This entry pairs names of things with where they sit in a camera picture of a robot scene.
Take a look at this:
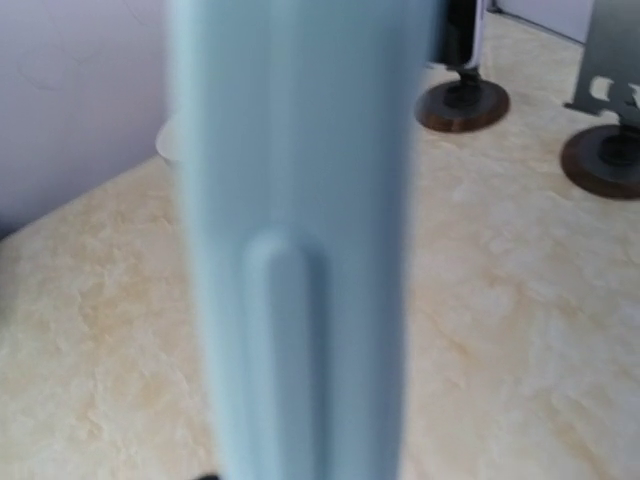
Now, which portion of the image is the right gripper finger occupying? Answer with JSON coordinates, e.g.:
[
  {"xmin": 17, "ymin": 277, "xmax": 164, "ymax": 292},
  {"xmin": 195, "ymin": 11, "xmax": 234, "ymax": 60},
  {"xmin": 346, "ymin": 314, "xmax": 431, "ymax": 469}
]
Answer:
[{"xmin": 193, "ymin": 472, "xmax": 222, "ymax": 480}]

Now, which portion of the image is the phone with light-blue case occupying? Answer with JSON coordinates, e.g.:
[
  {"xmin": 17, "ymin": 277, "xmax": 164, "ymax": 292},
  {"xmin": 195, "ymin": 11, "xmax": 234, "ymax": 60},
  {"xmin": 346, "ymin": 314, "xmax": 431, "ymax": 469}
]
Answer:
[{"xmin": 168, "ymin": 1, "xmax": 440, "ymax": 479}]

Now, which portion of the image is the folding phone stand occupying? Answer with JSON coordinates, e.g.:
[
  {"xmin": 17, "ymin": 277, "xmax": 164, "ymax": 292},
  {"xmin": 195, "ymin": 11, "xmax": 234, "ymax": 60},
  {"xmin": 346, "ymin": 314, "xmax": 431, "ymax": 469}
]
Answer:
[
  {"xmin": 414, "ymin": 67, "xmax": 510, "ymax": 134},
  {"xmin": 560, "ymin": 0, "xmax": 639, "ymax": 200}
]

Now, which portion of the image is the phone with lilac case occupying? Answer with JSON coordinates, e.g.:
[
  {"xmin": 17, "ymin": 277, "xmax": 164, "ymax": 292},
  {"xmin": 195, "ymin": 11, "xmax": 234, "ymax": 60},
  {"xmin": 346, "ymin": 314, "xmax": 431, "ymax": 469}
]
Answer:
[{"xmin": 436, "ymin": 0, "xmax": 486, "ymax": 70}]

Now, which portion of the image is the white bowl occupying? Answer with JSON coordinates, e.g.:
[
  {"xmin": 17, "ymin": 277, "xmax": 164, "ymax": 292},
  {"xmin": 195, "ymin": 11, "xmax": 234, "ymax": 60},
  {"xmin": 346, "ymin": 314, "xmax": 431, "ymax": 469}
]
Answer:
[{"xmin": 155, "ymin": 115, "xmax": 179, "ymax": 165}]

